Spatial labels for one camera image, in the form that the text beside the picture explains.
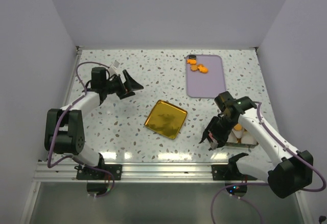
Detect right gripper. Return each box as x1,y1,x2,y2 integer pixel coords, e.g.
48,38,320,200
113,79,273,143
202,115,237,151

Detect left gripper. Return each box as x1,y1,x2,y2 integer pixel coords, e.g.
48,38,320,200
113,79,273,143
103,70,143,99

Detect green cookie tin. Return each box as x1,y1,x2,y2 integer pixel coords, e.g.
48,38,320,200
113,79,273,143
226,126,258,148

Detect metal tongs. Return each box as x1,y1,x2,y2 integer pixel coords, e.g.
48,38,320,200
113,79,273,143
208,141,219,151

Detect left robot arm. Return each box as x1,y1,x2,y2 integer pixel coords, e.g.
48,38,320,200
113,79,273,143
44,64,143,180

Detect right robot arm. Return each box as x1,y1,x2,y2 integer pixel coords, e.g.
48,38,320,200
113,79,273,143
201,91,313,198

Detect white paper cup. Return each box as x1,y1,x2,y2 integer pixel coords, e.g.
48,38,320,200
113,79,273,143
232,130,244,139
241,132,256,145

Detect gold tin lid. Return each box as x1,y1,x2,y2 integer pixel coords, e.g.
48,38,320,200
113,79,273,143
144,99,188,140

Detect purple tray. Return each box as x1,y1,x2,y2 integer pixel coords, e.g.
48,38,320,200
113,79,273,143
186,54,226,98

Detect orange star cookie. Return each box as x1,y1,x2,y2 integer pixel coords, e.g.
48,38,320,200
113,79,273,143
197,64,208,73

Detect orange flower cookie lower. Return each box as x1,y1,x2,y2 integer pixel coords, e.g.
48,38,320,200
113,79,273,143
191,65,198,71

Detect orange flower cookie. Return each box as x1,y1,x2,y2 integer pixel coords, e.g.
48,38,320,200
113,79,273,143
186,59,197,65
191,65,198,71

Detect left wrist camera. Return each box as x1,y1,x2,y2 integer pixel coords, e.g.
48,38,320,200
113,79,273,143
108,60,120,77

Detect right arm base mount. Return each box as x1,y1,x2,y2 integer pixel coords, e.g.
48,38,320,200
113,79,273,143
211,153,257,181

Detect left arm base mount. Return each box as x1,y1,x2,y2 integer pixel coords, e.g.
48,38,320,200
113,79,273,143
74,164,123,181

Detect aluminium front rail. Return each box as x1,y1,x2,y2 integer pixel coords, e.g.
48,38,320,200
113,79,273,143
33,162,260,183

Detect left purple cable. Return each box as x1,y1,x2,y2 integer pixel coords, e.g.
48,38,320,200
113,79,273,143
46,62,115,199

